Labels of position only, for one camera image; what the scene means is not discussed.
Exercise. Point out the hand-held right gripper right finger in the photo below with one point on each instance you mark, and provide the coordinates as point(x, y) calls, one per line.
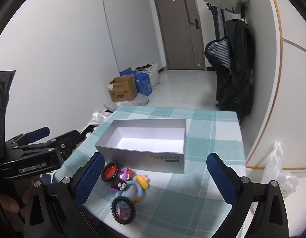
point(222, 178)

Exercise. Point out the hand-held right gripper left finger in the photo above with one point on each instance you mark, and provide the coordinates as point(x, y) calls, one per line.
point(91, 178)

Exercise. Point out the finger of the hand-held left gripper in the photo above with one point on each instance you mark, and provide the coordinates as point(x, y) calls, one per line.
point(66, 138)
point(40, 132)

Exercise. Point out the red round badge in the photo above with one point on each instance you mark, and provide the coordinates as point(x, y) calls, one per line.
point(110, 171)

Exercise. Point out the black spiral tie red charm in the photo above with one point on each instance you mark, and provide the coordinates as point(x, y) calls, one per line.
point(113, 208)

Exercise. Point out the grey cardboard box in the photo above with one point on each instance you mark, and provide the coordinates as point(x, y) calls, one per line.
point(143, 157)

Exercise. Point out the person's left hand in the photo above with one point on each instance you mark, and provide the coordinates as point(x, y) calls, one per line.
point(9, 203)

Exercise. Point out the black cartoon charm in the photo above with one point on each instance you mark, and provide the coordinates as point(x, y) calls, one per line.
point(120, 186)

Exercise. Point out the teal checkered tablecloth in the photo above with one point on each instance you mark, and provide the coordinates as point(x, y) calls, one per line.
point(192, 191)

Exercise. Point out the clear plastic bag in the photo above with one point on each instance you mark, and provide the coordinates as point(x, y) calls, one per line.
point(140, 100)
point(98, 119)

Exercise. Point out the yellow donut charm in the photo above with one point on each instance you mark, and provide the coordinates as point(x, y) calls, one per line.
point(140, 181)

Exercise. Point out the white plastic bag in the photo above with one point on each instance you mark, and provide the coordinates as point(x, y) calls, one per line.
point(276, 168)

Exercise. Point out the brown cardboard box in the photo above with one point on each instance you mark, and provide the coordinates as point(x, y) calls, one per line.
point(123, 89)

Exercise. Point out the blue carton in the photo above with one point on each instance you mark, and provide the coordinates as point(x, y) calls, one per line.
point(127, 73)
point(144, 84)

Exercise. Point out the black jacket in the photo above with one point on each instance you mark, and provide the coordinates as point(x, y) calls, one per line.
point(239, 79)

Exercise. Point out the white sack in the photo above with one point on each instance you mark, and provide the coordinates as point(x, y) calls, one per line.
point(154, 74)

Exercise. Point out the striped lined dark garment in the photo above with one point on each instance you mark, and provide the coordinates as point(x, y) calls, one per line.
point(219, 52)

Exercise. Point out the black coat rack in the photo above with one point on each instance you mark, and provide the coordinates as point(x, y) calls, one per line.
point(214, 24)

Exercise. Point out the grey-brown door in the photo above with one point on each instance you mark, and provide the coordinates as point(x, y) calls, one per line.
point(177, 29)

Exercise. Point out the black door lock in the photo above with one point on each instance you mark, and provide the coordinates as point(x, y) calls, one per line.
point(194, 24)

